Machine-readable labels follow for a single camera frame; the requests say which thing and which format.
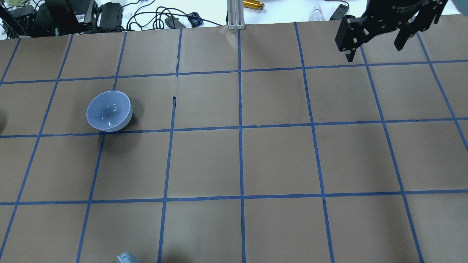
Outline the aluminium frame post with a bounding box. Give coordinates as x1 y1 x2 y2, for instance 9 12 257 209
227 0 245 30

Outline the black power brick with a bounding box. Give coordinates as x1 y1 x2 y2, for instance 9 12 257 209
99 2 123 28

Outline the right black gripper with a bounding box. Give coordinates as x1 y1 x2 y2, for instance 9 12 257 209
335 0 448 63

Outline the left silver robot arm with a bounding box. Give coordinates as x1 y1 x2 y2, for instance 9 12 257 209
113 252 141 263

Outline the white light bulb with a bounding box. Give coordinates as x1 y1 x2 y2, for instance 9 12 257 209
309 0 325 21

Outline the blue bowl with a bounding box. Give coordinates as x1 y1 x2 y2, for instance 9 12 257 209
86 90 133 133

